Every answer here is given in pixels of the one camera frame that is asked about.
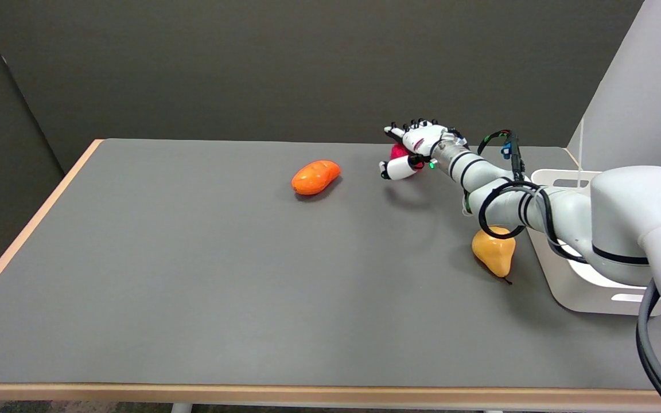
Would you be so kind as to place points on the white table leg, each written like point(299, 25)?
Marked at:
point(181, 408)

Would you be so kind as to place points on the orange mango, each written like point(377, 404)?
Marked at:
point(314, 177)

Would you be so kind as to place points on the yellow pear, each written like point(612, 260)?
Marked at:
point(496, 255)

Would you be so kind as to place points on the white plastic bin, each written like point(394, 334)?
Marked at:
point(577, 287)

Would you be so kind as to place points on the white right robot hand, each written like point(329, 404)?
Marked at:
point(422, 137)

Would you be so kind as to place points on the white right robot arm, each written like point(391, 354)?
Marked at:
point(623, 212)

